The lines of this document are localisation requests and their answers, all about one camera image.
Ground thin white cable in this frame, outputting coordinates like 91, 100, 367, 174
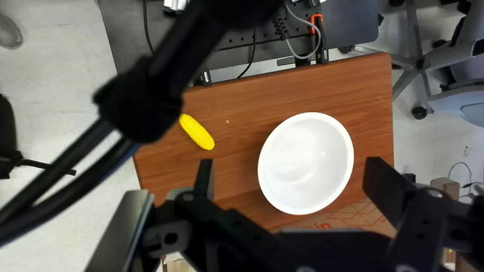
446, 161, 476, 191

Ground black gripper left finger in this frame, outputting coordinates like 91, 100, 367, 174
192, 158, 215, 201

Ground yellow maize cob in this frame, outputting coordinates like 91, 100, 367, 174
177, 112, 216, 153

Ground grey office chair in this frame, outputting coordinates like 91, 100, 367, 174
383, 0, 484, 130

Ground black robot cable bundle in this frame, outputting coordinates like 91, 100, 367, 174
0, 0, 284, 248

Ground white bowl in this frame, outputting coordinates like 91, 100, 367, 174
256, 111, 355, 217

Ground orange black bar clamp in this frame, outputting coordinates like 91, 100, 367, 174
307, 13, 330, 65

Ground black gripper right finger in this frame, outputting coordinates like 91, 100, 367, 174
361, 156, 420, 230

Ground grey looped wire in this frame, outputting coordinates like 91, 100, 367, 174
281, 2, 322, 62

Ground small wooden block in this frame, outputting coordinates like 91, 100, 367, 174
429, 176, 461, 203

